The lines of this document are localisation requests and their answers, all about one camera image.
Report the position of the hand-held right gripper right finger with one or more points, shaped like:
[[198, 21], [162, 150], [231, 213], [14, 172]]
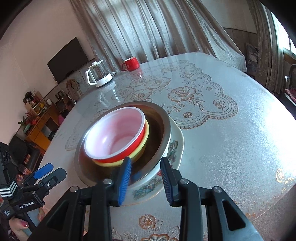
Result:
[[166, 180]]

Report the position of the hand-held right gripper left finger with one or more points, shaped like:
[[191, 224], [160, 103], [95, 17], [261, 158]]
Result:
[[124, 183]]

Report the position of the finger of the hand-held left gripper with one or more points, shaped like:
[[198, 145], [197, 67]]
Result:
[[55, 177], [44, 170]]

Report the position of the white plate with patterned rim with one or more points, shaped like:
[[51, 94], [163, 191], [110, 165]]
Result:
[[178, 139]]

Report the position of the yellow plastic bowl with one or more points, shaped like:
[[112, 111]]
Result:
[[146, 135]]

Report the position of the red plastic bowl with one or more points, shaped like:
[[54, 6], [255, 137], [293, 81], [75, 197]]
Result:
[[111, 134]]

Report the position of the stainless steel bowl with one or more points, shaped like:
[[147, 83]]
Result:
[[157, 129]]

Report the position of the person's left hand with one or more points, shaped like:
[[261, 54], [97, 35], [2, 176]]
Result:
[[19, 227]]

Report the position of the black sofa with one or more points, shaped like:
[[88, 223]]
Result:
[[25, 150]]

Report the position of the orange wooden cabinet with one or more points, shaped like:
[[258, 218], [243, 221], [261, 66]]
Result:
[[39, 127]]

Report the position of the green potted plant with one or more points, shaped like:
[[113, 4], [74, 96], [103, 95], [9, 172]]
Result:
[[24, 124]]

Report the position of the pink round object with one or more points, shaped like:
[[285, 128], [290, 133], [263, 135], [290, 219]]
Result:
[[61, 118]]

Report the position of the wooden shelf with ornaments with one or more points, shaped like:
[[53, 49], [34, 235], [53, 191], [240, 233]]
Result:
[[35, 104]]

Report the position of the small dark appliance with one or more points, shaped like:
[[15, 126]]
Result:
[[60, 104]]

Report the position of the bamboo chair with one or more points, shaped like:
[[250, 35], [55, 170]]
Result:
[[73, 89]]

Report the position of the white glass electric kettle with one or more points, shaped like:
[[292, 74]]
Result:
[[101, 78]]

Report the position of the red mug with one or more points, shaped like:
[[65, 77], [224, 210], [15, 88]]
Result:
[[131, 64]]

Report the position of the grey sheer curtain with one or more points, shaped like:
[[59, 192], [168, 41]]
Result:
[[150, 27]]

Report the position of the dark metal chair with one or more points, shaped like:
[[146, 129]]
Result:
[[291, 90]]

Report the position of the grey side window curtain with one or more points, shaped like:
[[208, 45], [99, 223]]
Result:
[[268, 46]]

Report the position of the bright window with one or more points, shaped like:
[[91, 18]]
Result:
[[285, 30]]

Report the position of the black wall television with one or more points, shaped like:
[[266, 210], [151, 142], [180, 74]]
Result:
[[68, 59]]

